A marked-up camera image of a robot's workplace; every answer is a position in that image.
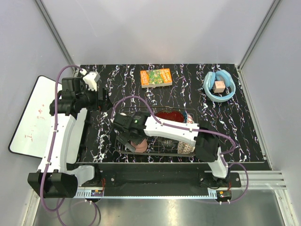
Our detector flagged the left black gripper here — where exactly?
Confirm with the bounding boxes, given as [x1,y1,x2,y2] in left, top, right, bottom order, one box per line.
[77,84,113,112]

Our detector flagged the pink plastic cup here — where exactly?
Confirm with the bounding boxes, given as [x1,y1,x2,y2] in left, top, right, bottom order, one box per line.
[131,139,148,153]

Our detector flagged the black wire dish rack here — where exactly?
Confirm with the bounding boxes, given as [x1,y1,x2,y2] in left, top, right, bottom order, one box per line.
[115,106,198,157]

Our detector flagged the clear glass bowl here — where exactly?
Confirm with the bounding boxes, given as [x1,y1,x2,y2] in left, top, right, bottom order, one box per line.
[156,137,179,150]

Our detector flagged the red floral plate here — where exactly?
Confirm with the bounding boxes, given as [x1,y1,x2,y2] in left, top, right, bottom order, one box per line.
[155,110,184,123]

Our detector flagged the brown patterned ceramic bowl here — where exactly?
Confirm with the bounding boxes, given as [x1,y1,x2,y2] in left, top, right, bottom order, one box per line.
[177,141,195,154]

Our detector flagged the blue patterned ceramic bowl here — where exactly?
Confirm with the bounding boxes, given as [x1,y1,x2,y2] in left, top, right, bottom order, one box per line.
[183,113,194,124]

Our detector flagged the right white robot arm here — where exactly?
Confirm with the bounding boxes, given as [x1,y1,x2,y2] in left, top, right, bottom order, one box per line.
[112,112,230,187]

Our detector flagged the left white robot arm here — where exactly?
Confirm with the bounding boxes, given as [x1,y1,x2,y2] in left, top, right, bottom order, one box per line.
[27,72,113,198]

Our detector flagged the orange green book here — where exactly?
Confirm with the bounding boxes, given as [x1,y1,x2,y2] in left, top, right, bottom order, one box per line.
[140,68,173,88]

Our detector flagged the white board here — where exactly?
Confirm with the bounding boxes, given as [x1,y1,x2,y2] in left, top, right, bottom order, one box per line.
[8,75,55,158]

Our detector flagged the pink dice cube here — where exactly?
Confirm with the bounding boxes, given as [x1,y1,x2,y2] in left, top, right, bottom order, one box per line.
[213,81,226,93]

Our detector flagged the light blue headphones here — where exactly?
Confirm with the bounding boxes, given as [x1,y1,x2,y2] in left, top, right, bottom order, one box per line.
[203,70,236,103]

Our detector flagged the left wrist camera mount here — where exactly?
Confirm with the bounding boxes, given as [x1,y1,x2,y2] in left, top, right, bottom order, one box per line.
[83,72,100,91]

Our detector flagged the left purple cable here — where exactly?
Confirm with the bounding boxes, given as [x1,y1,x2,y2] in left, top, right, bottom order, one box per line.
[39,65,102,224]

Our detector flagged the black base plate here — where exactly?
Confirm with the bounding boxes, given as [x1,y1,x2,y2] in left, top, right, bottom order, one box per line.
[84,162,241,198]

